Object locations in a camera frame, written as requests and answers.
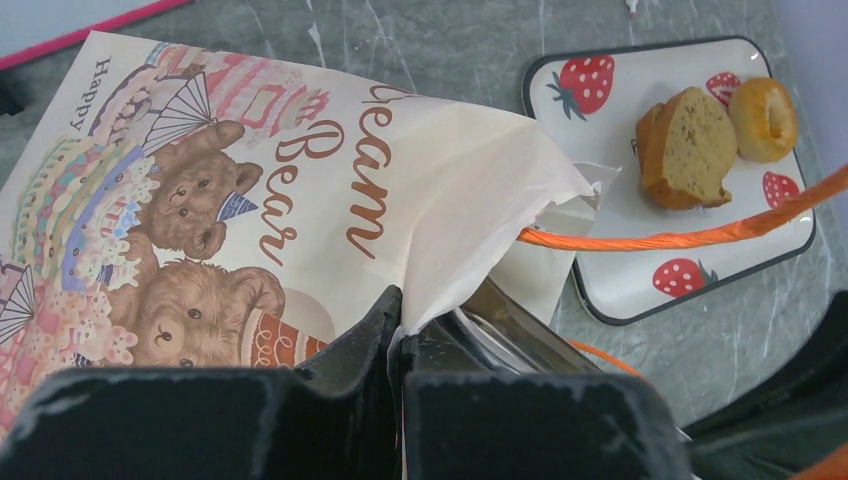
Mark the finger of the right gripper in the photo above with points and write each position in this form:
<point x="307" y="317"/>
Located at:
<point x="789" y="423"/>

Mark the paper bag with orange handles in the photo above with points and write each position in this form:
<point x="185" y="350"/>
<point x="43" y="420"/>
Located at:
<point x="185" y="207"/>

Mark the metal serving tongs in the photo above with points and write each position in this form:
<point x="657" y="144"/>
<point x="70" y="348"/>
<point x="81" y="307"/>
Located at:
<point x="516" y="330"/>

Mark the yellow fake bread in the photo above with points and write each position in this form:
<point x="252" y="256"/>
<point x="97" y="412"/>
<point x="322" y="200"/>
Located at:
<point x="686" y="146"/>

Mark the yellow fake doughnut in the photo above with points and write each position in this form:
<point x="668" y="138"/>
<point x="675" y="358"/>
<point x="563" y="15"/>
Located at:
<point x="764" y="120"/>

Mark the red framed whiteboard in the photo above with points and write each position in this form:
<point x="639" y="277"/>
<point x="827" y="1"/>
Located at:
<point x="31" y="29"/>

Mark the strawberry print tray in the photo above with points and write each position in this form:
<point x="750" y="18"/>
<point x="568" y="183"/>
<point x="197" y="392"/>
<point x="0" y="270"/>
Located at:
<point x="590" y="104"/>

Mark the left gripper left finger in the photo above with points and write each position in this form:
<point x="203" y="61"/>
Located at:
<point x="331" y="417"/>

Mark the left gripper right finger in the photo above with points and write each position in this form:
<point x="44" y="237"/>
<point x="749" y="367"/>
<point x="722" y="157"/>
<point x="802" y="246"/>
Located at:
<point x="464" y="421"/>

